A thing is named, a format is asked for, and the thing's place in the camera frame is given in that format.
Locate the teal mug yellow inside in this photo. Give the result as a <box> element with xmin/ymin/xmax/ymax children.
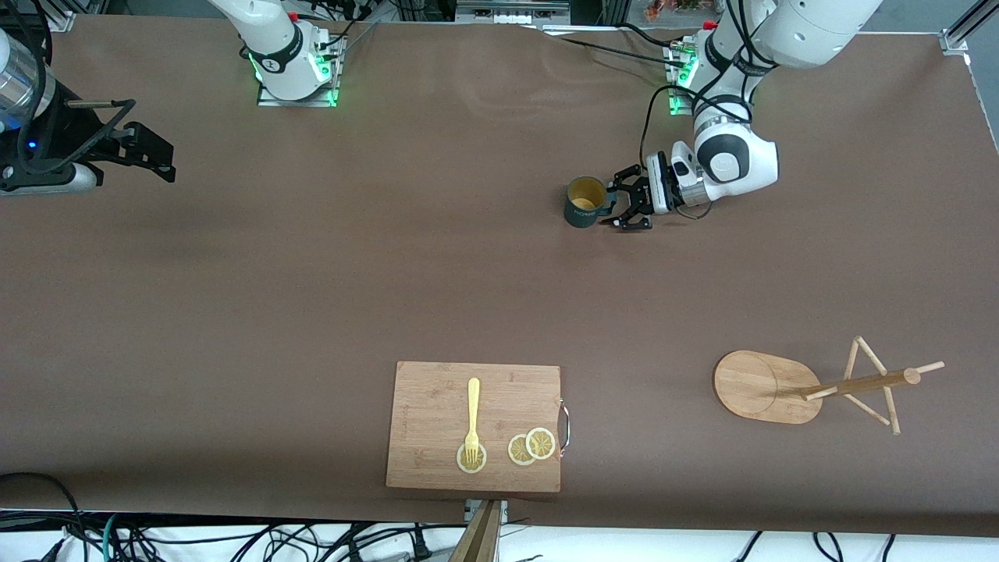
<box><xmin>563</xmin><ymin>176</ymin><xmax>617</xmax><ymax>229</ymax></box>

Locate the wooden mug rack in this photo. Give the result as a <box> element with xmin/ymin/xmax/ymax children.
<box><xmin>713</xmin><ymin>336</ymin><xmax>946</xmax><ymax>436</ymax></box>

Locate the grey metal box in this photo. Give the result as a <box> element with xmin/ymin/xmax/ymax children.
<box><xmin>455</xmin><ymin>0</ymin><xmax>571</xmax><ymax>26</ymax></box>

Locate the yellow plastic fork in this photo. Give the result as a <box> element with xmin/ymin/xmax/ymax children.
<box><xmin>464</xmin><ymin>378</ymin><xmax>482</xmax><ymax>469</ymax></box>

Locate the wooden cutting board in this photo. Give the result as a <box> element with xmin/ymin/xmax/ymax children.
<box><xmin>386</xmin><ymin>361</ymin><xmax>571</xmax><ymax>493</ymax></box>

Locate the wooden beam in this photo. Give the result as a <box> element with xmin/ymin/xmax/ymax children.
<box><xmin>447</xmin><ymin>500</ymin><xmax>502</xmax><ymax>562</ymax></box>

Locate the black right gripper cable loop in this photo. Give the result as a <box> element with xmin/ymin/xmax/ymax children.
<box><xmin>16</xmin><ymin>98</ymin><xmax>137</xmax><ymax>174</ymax></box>

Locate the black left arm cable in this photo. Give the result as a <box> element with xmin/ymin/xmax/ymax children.
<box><xmin>640</xmin><ymin>82</ymin><xmax>754</xmax><ymax>169</ymax></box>

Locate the long black table cable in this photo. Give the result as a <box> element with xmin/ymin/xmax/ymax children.
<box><xmin>542</xmin><ymin>33</ymin><xmax>681</xmax><ymax>67</ymax></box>

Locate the short black table cable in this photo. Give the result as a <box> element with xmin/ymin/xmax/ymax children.
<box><xmin>619</xmin><ymin>22</ymin><xmax>688</xmax><ymax>49</ymax></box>

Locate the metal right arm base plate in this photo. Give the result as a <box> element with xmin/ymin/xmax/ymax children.
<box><xmin>258</xmin><ymin>35</ymin><xmax>342</xmax><ymax>108</ymax></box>

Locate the aluminium frame profile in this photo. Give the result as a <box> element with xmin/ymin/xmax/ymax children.
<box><xmin>939</xmin><ymin>0</ymin><xmax>999</xmax><ymax>55</ymax></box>

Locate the black floor cable loop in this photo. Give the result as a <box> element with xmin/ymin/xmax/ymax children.
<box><xmin>0</xmin><ymin>472</ymin><xmax>87</xmax><ymax>562</ymax></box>

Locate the teal cable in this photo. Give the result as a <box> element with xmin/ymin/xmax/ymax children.
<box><xmin>101</xmin><ymin>514</ymin><xmax>126</xmax><ymax>562</ymax></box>

